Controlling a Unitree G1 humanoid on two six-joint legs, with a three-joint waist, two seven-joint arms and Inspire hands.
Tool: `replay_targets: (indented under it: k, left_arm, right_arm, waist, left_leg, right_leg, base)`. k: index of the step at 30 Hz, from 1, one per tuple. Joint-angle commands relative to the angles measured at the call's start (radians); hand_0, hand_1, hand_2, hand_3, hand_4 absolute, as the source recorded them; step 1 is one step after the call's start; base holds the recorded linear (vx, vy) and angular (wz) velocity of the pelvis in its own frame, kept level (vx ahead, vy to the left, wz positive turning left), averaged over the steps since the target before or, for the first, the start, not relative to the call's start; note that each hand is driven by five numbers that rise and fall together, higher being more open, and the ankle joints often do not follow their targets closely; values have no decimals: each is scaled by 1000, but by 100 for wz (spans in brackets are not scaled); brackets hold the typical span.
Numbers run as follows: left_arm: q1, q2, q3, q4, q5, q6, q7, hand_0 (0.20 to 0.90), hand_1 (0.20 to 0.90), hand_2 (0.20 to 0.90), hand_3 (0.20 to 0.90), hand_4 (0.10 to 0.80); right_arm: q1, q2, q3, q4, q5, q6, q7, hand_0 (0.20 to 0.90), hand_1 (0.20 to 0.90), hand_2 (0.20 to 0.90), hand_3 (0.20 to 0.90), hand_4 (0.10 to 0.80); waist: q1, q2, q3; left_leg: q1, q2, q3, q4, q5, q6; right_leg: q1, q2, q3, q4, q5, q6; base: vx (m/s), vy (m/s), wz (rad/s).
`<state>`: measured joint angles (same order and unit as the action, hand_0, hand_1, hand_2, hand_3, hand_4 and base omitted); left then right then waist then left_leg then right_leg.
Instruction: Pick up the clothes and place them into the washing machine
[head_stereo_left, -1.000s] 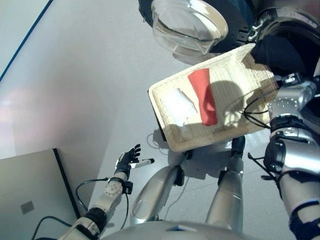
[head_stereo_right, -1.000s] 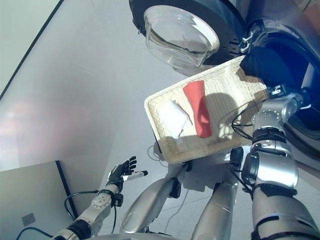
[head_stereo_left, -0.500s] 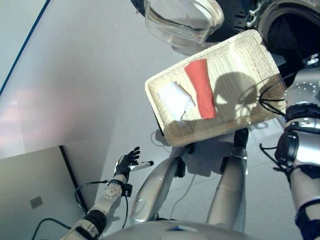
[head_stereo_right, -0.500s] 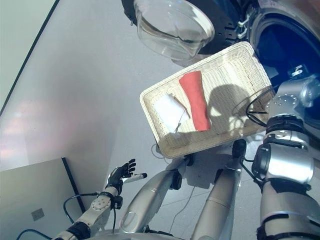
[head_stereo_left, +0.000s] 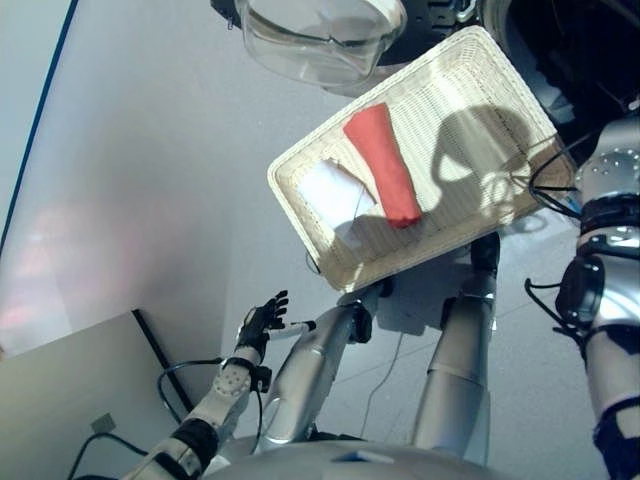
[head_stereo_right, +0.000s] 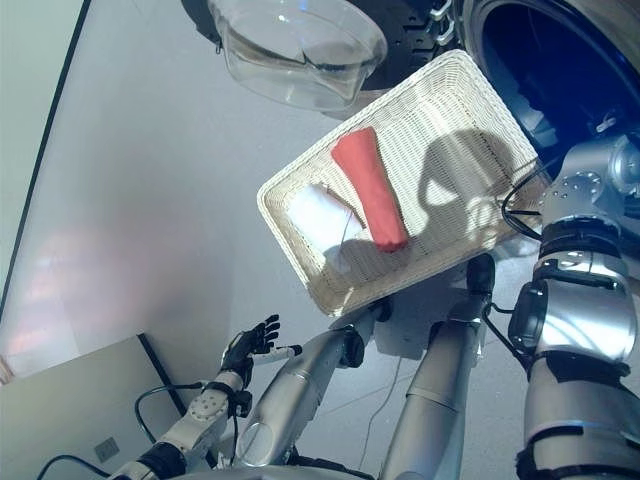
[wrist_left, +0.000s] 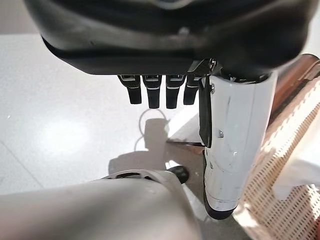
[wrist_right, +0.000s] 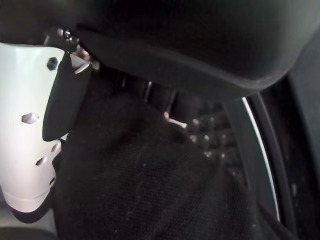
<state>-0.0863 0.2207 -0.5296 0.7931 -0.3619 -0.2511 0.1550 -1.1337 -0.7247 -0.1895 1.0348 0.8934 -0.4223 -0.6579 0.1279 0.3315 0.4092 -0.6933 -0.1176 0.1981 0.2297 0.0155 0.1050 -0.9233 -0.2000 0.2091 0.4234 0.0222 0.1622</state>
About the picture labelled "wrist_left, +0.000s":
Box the white wicker laundry basket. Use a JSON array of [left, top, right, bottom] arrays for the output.
[[232, 77, 320, 240]]

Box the dark brown wooden stool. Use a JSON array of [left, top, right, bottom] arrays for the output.
[[167, 53, 320, 154]]

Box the left silver robot leg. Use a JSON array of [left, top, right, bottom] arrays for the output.
[[0, 165, 202, 240]]

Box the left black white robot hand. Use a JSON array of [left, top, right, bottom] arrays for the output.
[[23, 0, 313, 221]]

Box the white cloth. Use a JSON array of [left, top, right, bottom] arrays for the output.
[[271, 138, 320, 201]]

